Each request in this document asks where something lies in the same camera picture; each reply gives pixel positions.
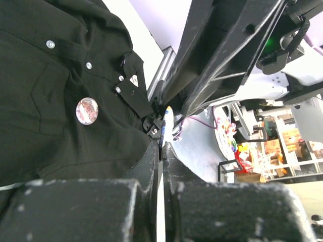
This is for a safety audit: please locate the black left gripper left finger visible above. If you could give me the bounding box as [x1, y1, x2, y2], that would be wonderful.
[1, 142, 159, 241]

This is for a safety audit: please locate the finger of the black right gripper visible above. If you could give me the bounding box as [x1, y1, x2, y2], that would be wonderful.
[180, 0, 287, 117]
[160, 1, 242, 103]

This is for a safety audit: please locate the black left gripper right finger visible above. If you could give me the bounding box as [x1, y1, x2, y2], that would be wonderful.
[163, 143, 316, 241]

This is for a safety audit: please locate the black button-up shirt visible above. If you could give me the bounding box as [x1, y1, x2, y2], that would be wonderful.
[1, 1, 152, 186]

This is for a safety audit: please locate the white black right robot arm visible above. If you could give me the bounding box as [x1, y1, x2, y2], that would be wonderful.
[156, 0, 322, 118]

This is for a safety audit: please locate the pink red round brooch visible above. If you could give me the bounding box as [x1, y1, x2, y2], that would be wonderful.
[75, 97, 99, 126]

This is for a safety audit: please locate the aluminium frame rail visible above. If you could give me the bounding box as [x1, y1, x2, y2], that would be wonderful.
[147, 46, 176, 101]

